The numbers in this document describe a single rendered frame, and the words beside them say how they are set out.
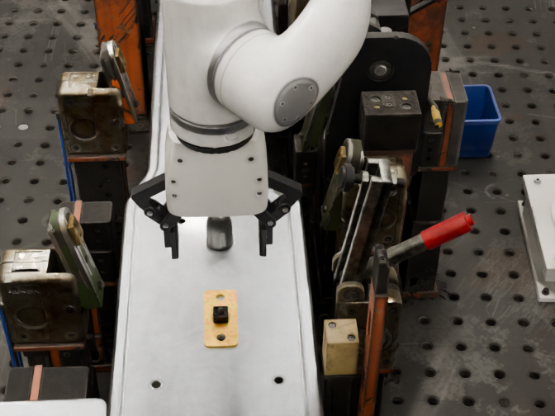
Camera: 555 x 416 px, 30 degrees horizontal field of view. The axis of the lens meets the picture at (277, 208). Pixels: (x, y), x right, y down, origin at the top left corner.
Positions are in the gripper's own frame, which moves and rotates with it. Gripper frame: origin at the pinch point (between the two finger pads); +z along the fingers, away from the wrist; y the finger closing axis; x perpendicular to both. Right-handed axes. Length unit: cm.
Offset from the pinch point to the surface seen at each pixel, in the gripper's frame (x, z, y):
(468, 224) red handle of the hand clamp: 0.6, -2.0, -26.0
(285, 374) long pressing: 8.0, 12.3, -6.7
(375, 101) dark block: -25.0, 0.8, -19.7
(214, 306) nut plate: -1.0, 11.1, 0.8
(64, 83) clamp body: -40.1, 7.9, 20.7
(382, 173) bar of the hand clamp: 0.5, -9.2, -16.4
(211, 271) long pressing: -7.8, 12.3, 1.1
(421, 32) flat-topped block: -65, 17, -34
